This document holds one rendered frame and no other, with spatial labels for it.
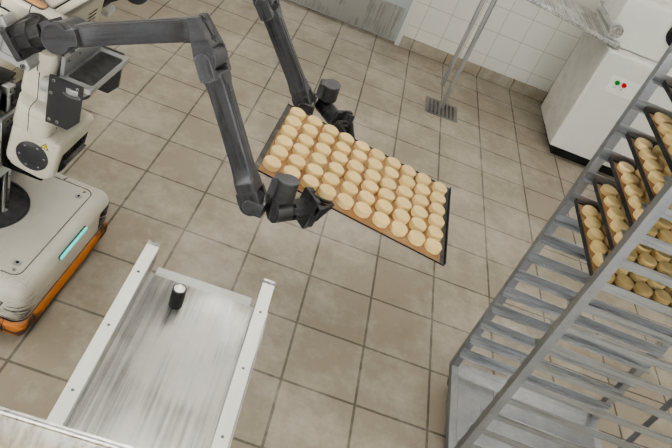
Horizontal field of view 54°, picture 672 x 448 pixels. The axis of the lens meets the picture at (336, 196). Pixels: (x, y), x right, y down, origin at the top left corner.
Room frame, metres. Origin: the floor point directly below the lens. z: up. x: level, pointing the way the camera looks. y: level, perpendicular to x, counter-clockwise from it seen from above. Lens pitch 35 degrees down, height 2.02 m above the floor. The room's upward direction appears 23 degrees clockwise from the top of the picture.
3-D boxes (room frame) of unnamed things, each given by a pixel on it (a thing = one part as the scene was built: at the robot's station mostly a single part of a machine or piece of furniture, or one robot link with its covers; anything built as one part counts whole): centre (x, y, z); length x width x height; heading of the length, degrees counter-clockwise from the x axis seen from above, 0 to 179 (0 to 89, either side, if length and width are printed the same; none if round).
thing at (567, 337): (1.91, -1.01, 0.51); 0.64 x 0.03 x 0.03; 93
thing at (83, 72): (1.62, 0.83, 0.93); 0.28 x 0.16 x 0.22; 3
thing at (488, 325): (1.91, -1.01, 0.42); 0.64 x 0.03 x 0.03; 93
